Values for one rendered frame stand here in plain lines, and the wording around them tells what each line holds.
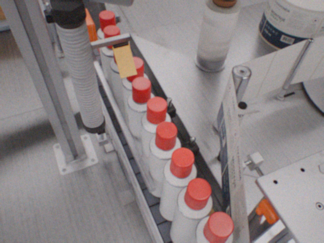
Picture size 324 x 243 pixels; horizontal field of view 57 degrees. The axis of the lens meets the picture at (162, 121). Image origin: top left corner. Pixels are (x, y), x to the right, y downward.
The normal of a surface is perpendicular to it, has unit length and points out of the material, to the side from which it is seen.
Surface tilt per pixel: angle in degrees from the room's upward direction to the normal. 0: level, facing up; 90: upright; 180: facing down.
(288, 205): 0
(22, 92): 0
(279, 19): 90
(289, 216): 0
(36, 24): 90
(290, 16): 90
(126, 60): 48
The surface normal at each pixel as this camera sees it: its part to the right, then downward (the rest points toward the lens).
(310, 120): 0.05, -0.59
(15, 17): 0.41, 0.74
